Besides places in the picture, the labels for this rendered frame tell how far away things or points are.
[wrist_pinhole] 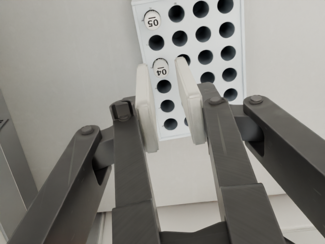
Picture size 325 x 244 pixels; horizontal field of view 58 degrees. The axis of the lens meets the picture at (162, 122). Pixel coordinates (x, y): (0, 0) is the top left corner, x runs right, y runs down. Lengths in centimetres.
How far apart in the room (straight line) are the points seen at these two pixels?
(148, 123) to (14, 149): 48
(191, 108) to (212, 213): 26
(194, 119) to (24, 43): 19
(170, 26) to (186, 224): 24
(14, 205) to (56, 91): 11
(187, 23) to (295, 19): 11
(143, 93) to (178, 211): 26
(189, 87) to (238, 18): 11
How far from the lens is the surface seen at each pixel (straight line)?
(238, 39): 25
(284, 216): 41
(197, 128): 16
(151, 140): 16
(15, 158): 59
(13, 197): 27
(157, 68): 23
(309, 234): 40
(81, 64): 29
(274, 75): 32
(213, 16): 24
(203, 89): 17
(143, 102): 15
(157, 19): 22
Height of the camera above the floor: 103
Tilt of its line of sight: 61 degrees down
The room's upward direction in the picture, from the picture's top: 173 degrees clockwise
